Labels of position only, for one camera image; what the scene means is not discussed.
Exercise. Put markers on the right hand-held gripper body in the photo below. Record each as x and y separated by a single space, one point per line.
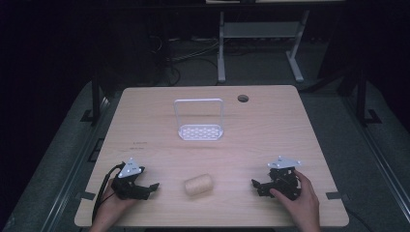
284 180

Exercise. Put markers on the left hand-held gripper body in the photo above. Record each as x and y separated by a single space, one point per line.
128 170

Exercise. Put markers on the person's right hand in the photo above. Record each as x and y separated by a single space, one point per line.
304 206

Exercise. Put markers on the person's left hand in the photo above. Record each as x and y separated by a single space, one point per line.
111 208

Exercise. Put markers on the beige thread spool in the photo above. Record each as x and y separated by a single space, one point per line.
199 185

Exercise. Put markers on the grey tape strip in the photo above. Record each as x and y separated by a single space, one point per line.
335 195
86 195

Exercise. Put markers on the black metal stand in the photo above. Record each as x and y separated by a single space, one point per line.
361 96
95 100

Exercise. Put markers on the grey aluminium rail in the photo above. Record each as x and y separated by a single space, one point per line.
75 167
378 154

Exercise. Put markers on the white metal desk frame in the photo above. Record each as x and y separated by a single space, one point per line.
257 29

